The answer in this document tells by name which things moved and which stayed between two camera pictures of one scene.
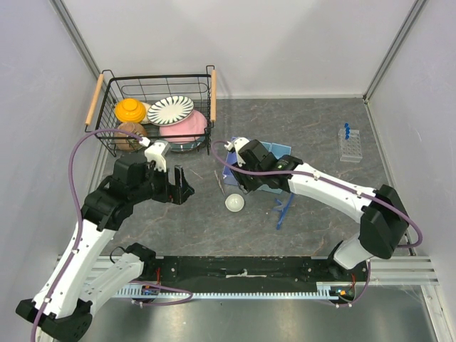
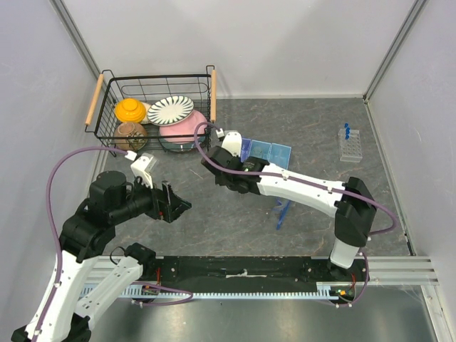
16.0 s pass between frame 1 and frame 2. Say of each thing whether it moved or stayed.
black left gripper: moved
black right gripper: moved
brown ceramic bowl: stayed
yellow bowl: stayed
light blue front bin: stayed
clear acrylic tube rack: stayed
